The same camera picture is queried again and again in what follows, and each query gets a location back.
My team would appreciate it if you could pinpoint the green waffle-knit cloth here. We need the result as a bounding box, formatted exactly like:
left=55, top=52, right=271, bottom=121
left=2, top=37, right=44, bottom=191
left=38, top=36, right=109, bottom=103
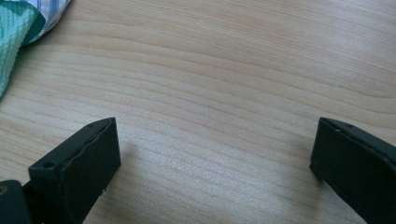
left=0, top=0, right=47, bottom=98

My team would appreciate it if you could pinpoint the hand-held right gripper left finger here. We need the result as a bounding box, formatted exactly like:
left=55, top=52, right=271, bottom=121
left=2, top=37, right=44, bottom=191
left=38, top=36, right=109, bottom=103
left=28, top=117, right=121, bottom=224

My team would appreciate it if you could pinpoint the white blue striped cloth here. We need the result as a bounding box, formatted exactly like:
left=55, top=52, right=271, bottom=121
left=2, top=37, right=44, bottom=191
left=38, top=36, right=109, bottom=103
left=6, top=0, right=72, bottom=45

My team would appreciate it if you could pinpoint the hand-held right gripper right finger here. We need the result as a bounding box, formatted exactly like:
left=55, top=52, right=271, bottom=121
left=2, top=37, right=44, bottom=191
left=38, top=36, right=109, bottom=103
left=309, top=117, right=396, bottom=224

